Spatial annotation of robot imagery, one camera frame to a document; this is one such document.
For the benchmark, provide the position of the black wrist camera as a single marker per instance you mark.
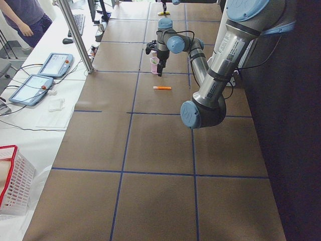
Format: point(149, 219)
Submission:
point(151, 46)

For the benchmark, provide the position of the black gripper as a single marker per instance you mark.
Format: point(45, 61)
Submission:
point(164, 4)
point(163, 56)

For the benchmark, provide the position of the black computer mouse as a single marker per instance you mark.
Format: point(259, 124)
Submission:
point(67, 41)

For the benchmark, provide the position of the crumpled white tissue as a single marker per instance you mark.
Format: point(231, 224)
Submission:
point(56, 104)

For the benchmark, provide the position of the near teach pendant tablet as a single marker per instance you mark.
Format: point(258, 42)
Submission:
point(32, 90)

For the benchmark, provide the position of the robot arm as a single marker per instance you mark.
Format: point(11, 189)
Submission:
point(246, 21)
point(175, 2)

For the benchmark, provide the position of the white red plastic basket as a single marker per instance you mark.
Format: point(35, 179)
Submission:
point(16, 179)

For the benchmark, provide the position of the black keyboard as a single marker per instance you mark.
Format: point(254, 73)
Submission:
point(79, 21)

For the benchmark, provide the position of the far teach pendant tablet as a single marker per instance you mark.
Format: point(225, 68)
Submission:
point(56, 65)

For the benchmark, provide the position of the aluminium frame post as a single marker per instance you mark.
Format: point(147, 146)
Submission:
point(67, 13)

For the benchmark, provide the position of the orange highlighter pen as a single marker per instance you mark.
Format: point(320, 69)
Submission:
point(162, 87)

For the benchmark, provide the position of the person in dark clothes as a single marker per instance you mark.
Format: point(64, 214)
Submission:
point(27, 18)

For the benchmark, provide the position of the teach pendant tablet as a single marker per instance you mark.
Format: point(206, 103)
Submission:
point(56, 65)
point(32, 90)

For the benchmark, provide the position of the yellow highlighter pen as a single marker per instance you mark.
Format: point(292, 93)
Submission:
point(163, 13)

